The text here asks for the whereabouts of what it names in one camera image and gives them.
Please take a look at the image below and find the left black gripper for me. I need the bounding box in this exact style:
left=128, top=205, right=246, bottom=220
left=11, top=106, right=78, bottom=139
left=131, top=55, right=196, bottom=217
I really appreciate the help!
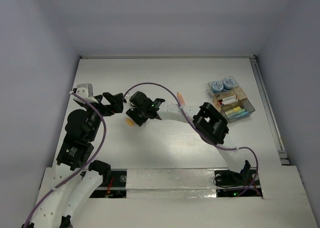
left=81, top=91, right=123, bottom=140

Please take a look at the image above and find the blue patterned tape roll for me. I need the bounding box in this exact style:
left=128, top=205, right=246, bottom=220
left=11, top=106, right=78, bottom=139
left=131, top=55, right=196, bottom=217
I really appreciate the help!
left=211, top=81, right=224, bottom=93

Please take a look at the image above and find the red whiteboard marker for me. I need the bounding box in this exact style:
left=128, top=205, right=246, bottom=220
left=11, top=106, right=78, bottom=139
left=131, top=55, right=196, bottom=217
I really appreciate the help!
left=218, top=98, right=238, bottom=106

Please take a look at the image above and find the black whiteboard marker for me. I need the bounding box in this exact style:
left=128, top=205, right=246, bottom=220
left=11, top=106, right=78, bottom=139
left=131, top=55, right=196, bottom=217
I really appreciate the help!
left=221, top=95, right=237, bottom=101

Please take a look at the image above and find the green highlighter pen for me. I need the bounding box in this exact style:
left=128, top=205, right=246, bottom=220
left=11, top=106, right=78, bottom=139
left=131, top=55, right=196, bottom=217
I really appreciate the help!
left=230, top=109, right=246, bottom=117

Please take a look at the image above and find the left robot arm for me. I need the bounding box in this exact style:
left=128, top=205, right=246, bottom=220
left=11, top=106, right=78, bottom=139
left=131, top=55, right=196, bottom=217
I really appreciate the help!
left=22, top=87, right=124, bottom=228

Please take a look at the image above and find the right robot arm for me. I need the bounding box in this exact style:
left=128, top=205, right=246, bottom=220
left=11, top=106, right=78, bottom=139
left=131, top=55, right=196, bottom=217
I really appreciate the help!
left=124, top=91, right=251, bottom=184

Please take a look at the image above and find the small orange cap left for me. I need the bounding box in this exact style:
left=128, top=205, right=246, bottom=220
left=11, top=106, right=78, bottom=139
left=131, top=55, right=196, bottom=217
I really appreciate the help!
left=125, top=119, right=135, bottom=126

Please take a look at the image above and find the orange highlighter pen centre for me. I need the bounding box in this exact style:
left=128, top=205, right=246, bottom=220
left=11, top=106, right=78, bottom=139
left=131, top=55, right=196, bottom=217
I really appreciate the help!
left=176, top=92, right=186, bottom=105

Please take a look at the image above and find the clear compartment organizer box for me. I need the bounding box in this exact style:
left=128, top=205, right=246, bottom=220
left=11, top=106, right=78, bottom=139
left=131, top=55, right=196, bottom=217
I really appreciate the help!
left=206, top=76, right=255, bottom=123

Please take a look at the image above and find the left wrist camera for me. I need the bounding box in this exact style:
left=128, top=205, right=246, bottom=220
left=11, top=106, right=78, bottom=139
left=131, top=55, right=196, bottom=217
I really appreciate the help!
left=69, top=83, right=95, bottom=100

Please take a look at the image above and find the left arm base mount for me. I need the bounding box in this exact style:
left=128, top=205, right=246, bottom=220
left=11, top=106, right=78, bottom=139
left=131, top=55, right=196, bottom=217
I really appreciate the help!
left=90, top=170, right=127, bottom=199

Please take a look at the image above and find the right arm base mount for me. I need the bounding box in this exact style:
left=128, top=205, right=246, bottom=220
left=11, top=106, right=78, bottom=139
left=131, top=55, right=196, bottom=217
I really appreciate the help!
left=213, top=161, right=263, bottom=198

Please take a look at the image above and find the aluminium rail right edge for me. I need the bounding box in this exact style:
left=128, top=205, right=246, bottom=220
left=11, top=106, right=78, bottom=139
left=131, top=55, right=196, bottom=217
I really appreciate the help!
left=249, top=58, right=291, bottom=166

